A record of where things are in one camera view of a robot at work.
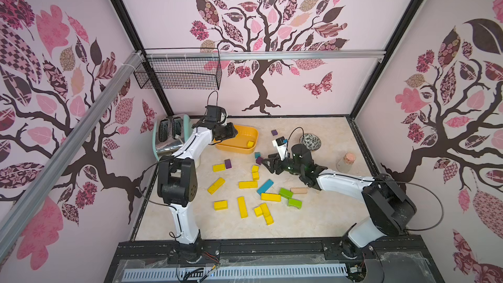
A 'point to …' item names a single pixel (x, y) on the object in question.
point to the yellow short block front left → (221, 205)
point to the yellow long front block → (268, 217)
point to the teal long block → (265, 186)
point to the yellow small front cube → (258, 211)
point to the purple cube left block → (228, 164)
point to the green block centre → (285, 192)
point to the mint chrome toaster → (170, 133)
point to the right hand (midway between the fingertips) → (266, 157)
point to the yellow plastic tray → (245, 142)
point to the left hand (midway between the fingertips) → (235, 134)
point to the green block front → (295, 203)
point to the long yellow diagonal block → (216, 185)
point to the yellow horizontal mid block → (248, 185)
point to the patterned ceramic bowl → (312, 141)
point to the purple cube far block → (274, 132)
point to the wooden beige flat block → (299, 190)
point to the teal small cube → (257, 154)
